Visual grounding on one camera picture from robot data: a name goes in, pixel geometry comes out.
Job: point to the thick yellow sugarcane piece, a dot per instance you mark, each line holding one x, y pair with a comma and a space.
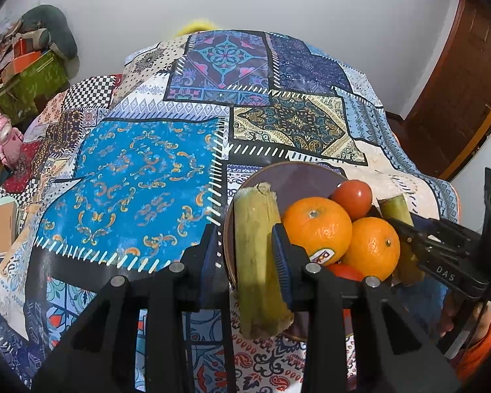
255, 254

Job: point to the brown wooden door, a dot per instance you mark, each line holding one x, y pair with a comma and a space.
462, 90

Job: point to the patchwork printed tablecloth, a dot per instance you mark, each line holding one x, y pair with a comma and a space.
147, 172

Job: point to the orange cardboard box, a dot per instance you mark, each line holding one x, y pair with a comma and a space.
24, 51

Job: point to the checkered patterned bedspread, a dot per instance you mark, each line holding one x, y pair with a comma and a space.
53, 118

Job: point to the grey cushion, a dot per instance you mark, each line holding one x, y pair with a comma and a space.
53, 28

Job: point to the person's right hand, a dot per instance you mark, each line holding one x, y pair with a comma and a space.
447, 321

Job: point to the orange with sticker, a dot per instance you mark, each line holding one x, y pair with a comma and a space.
317, 229

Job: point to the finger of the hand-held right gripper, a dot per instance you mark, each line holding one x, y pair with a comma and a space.
427, 224
409, 239

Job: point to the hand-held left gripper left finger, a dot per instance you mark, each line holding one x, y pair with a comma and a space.
208, 254

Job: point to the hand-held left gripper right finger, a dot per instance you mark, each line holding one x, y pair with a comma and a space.
280, 254

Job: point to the green printed box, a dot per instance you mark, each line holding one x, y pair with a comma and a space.
28, 84

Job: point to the thin green sugarcane piece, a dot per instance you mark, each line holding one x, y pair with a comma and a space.
395, 208

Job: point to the red tomato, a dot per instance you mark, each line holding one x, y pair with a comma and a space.
345, 272
354, 198

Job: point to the pink rabbit toy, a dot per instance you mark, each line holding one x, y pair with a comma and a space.
8, 141

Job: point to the plain orange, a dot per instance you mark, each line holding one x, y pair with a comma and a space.
372, 249

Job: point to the yellow round object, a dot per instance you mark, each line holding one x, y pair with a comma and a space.
196, 28

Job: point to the person's right forearm orange sleeve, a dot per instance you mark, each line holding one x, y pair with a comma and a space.
480, 344

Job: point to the dark purple plate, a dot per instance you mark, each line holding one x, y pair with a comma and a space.
294, 176

